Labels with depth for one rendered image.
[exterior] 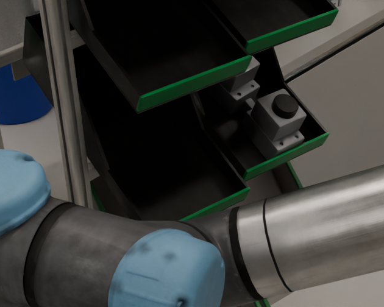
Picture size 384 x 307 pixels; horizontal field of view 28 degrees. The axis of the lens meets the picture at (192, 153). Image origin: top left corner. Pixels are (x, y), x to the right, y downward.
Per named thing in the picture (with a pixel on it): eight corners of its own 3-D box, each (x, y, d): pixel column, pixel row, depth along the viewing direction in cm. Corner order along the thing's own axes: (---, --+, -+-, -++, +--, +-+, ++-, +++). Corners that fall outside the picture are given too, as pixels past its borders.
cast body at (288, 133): (297, 152, 93) (317, 117, 87) (270, 165, 91) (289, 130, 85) (256, 103, 96) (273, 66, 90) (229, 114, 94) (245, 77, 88)
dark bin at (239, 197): (244, 200, 86) (264, 162, 80) (148, 248, 79) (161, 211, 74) (116, 31, 97) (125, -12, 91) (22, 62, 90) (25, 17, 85)
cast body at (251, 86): (254, 101, 96) (271, 64, 90) (230, 116, 94) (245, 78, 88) (209, 58, 99) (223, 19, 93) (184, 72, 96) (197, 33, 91)
